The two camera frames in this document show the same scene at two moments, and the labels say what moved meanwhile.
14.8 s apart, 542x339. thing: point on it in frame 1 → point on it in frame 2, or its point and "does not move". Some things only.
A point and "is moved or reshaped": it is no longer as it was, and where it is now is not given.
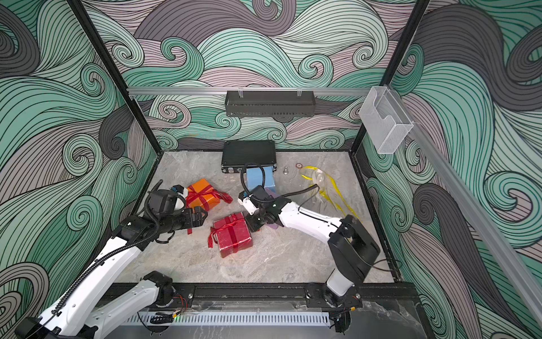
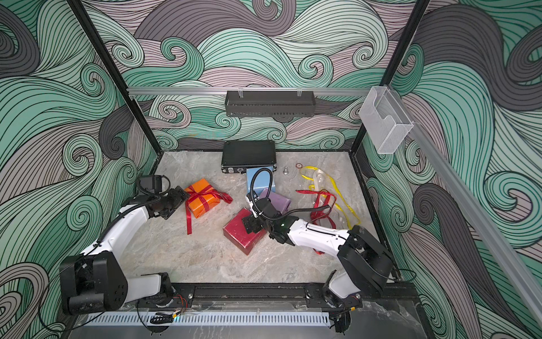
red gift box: [233, 234] is moved or reshaped
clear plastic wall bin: [384, 119] does not move
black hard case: [238, 153] does not move
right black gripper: [253, 224] does not move
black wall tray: [269, 103] does not move
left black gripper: [198, 219] → [178, 200]
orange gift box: [202, 194] does not move
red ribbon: [207, 191] does not move
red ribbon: [230, 220] → [321, 207]
